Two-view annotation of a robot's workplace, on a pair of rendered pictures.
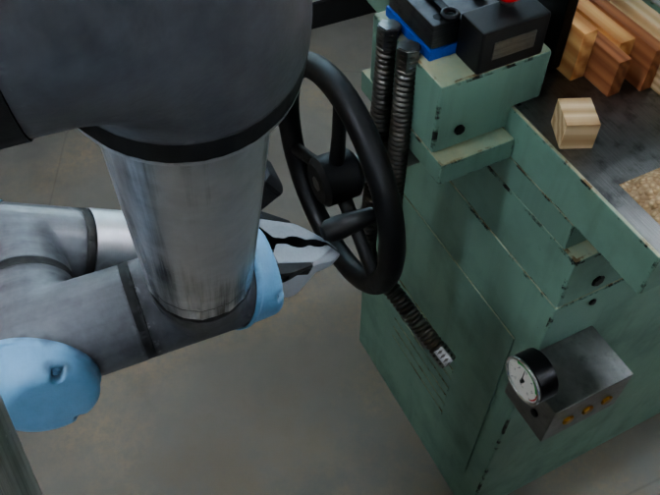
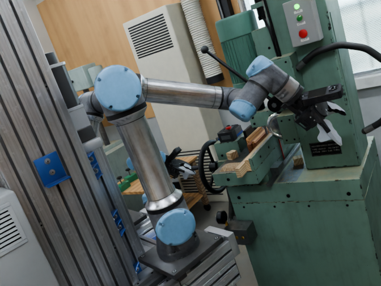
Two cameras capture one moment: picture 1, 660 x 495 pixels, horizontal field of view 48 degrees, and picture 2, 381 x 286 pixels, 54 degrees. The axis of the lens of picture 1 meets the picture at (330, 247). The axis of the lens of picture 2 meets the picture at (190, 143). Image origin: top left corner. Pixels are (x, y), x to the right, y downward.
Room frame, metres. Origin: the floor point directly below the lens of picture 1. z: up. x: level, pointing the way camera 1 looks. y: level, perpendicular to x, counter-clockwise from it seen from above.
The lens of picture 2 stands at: (-0.31, -1.65, 1.45)
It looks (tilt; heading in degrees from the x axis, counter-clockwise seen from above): 14 degrees down; 64
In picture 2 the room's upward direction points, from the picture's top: 19 degrees counter-clockwise
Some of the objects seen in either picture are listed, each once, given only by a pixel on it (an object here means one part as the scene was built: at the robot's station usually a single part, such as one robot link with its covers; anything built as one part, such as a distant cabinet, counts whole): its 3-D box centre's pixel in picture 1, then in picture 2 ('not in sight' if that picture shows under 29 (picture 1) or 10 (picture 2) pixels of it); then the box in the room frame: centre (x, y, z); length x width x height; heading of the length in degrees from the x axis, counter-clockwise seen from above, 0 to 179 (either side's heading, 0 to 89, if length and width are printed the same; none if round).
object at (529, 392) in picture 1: (532, 378); (223, 219); (0.42, -0.24, 0.65); 0.06 x 0.04 x 0.08; 27
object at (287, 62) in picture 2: not in sight; (286, 75); (0.71, -0.57, 1.22); 0.09 x 0.08 x 0.15; 117
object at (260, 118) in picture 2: not in sight; (266, 118); (0.76, -0.33, 1.03); 0.14 x 0.07 x 0.09; 117
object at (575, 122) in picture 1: (575, 123); (232, 155); (0.57, -0.25, 0.92); 0.04 x 0.03 x 0.03; 2
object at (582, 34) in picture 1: (538, 16); (255, 138); (0.73, -0.24, 0.93); 0.16 x 0.02 x 0.06; 27
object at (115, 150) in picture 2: not in sight; (106, 140); (0.66, 2.17, 0.79); 0.62 x 0.48 x 1.58; 115
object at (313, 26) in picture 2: not in sight; (303, 21); (0.77, -0.66, 1.40); 0.10 x 0.06 x 0.16; 117
